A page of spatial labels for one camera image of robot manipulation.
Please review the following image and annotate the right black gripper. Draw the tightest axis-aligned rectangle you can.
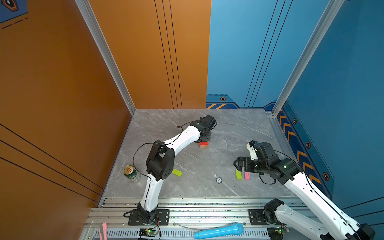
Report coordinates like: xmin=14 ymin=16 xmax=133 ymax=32
xmin=232 ymin=156 xmax=269 ymax=175

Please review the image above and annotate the pink wood block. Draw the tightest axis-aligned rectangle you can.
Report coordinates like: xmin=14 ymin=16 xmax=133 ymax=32
xmin=244 ymin=172 xmax=251 ymax=181

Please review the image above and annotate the lone green wood block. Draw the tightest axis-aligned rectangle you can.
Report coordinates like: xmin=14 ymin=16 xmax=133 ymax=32
xmin=172 ymin=169 xmax=183 ymax=177

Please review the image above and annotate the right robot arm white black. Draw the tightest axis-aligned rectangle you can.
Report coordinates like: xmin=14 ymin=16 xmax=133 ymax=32
xmin=234 ymin=141 xmax=376 ymax=240

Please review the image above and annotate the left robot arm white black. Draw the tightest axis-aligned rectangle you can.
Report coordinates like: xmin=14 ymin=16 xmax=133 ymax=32
xmin=137 ymin=115 xmax=217 ymax=224

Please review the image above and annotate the blue poker chip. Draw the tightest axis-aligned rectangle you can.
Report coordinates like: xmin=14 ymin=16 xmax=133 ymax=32
xmin=216 ymin=177 xmax=223 ymax=184

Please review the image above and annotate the cyan toy microphone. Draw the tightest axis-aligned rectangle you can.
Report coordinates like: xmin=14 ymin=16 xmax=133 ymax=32
xmin=194 ymin=223 xmax=245 ymax=240

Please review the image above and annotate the green drink can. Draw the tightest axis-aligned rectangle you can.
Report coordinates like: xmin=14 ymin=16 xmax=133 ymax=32
xmin=123 ymin=165 xmax=141 ymax=183

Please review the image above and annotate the small circuit board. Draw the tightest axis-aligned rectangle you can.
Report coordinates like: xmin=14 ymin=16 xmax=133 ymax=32
xmin=139 ymin=228 xmax=160 ymax=239

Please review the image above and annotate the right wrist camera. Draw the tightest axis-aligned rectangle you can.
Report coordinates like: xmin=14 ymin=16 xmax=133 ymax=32
xmin=246 ymin=141 xmax=258 ymax=161

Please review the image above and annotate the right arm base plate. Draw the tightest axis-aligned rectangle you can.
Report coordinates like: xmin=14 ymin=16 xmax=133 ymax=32
xmin=248 ymin=209 xmax=284 ymax=226

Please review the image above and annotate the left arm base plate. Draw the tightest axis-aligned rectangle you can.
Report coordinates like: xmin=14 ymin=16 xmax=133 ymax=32
xmin=128 ymin=209 xmax=170 ymax=226

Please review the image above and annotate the aluminium rail frame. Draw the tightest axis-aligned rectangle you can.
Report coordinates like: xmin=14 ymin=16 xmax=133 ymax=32
xmin=78 ymin=196 xmax=344 ymax=240

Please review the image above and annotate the right corner aluminium post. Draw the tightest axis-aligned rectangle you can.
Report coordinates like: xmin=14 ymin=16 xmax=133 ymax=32
xmin=272 ymin=0 xmax=345 ymax=117

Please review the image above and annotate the corner aluminium post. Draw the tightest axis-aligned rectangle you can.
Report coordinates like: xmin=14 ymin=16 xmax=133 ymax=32
xmin=272 ymin=0 xmax=345 ymax=117
xmin=75 ymin=0 xmax=136 ymax=116

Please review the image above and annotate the left corner aluminium post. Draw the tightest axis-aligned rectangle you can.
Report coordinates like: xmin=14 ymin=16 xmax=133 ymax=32
xmin=75 ymin=0 xmax=136 ymax=116

